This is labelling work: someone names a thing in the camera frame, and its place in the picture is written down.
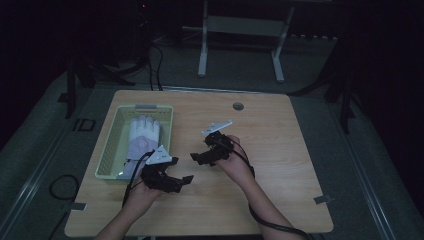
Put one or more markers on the pale green plastic basket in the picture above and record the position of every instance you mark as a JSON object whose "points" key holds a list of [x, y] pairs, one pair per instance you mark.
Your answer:
{"points": [[113, 146]]}

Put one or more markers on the grey tape piece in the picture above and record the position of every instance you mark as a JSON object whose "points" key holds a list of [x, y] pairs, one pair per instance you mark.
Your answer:
{"points": [[322, 199], [78, 206]]}

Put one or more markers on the white metal desk frame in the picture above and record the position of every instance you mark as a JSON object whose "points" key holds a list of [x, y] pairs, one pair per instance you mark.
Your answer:
{"points": [[245, 26]]}

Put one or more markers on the black tripod stand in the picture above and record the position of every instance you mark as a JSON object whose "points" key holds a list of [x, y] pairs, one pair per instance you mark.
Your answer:
{"points": [[70, 90], [346, 100]]}

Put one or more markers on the person's left hand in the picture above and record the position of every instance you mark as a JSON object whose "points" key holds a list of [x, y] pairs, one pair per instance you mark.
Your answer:
{"points": [[140, 198]]}

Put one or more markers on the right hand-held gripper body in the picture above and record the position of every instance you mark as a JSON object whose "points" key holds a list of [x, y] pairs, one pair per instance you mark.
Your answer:
{"points": [[221, 148]]}

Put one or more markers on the person's right hand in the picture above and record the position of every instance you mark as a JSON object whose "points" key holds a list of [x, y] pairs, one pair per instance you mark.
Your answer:
{"points": [[238, 166]]}

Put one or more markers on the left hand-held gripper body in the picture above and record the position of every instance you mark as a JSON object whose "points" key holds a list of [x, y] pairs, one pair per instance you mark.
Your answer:
{"points": [[159, 156]]}

